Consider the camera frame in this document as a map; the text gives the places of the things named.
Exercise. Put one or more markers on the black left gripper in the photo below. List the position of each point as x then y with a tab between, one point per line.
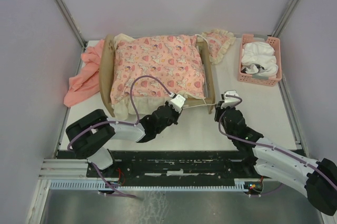
176	113

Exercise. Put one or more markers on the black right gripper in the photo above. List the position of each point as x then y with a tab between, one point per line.
218	110

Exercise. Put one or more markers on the pink unicorn print mattress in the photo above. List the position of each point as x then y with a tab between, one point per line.
148	67

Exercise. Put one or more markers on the wooden striped pet bed frame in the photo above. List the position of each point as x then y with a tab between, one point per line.
106	75

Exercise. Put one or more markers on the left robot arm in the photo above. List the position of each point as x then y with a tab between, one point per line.
89	134

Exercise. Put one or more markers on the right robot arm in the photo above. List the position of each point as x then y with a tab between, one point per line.
314	179

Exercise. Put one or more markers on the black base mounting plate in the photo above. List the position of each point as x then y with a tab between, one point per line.
179	168

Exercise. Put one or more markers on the white cloth in basket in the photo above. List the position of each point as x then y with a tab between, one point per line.
258	58

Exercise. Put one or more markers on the small pink frilled pillow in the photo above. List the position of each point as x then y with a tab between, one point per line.
219	41

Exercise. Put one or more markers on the pink plastic basket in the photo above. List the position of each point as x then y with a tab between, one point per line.
258	80

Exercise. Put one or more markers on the salmon pink cloth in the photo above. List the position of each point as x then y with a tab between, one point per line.
86	83

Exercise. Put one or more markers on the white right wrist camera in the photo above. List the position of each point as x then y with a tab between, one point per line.
230	99

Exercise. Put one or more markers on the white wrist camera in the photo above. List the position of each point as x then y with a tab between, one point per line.
177	101
230	99

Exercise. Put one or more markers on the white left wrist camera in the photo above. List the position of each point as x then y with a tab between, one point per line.
177	101

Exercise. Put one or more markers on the right aluminium frame post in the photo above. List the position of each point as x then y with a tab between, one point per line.
285	17

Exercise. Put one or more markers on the aluminium frame post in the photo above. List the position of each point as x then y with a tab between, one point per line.
285	17
71	22

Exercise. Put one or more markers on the white slotted cable duct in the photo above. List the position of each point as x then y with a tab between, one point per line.
99	185

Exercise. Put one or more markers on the left aluminium frame post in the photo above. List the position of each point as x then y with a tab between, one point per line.
71	22

